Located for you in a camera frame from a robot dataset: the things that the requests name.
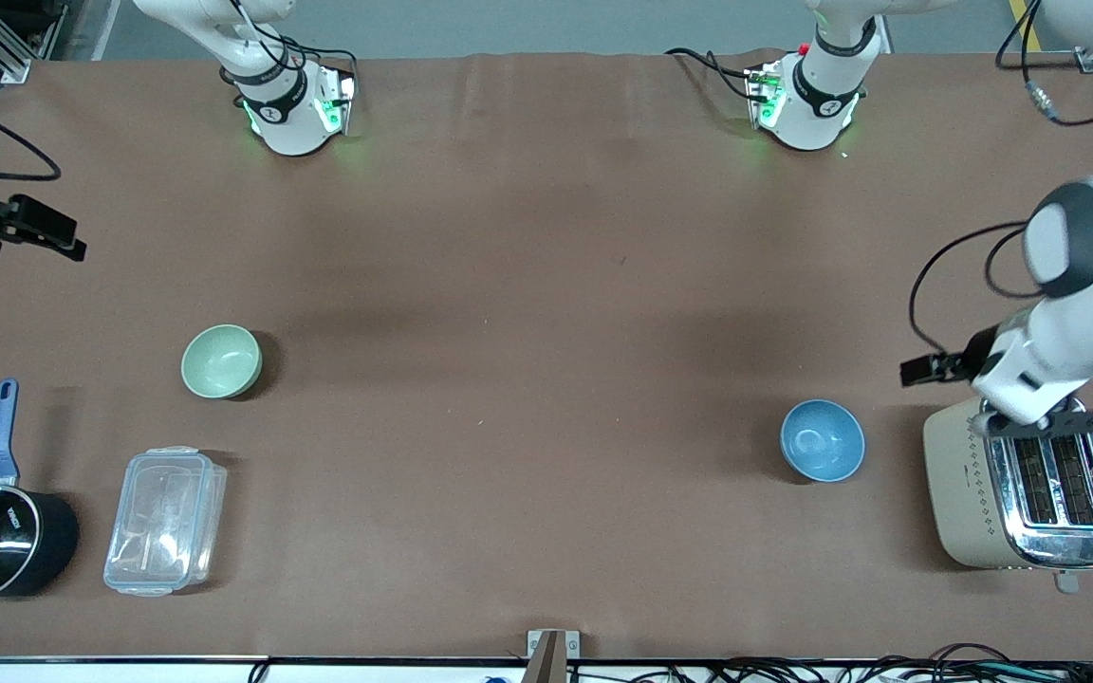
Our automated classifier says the blue bowl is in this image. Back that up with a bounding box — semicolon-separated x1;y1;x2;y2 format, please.
780;399;866;484

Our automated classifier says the light green bowl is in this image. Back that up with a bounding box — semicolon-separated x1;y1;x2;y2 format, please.
180;324;264;400

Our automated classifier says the beige chrome two-slot toaster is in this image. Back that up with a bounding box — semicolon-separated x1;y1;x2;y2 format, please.
922;394;1093;595

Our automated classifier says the clear plastic food container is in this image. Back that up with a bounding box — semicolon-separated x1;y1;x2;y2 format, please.
102;446;229;599

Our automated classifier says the brown table cover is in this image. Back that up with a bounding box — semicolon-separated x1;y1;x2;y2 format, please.
0;47;1093;663

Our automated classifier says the black cable bundle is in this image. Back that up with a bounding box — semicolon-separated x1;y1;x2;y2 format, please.
594;642;1093;683

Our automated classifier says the black cable with metal connector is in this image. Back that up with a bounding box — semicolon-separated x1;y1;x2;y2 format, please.
994;0;1093;130

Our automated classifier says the black saucepan blue handle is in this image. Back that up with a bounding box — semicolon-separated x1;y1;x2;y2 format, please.
0;378;82;605

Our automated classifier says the black right arm base cable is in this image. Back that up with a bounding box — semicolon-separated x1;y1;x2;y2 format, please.
281;38;361;96

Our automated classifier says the black arm base cable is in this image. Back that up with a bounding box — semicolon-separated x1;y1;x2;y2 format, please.
664;46;768;102
281;38;361;96

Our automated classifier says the black left arm base cable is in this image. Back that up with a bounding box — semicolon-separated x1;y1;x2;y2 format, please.
664;46;768;102

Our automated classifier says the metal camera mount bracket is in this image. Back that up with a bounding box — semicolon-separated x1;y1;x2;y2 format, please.
526;629;583;683

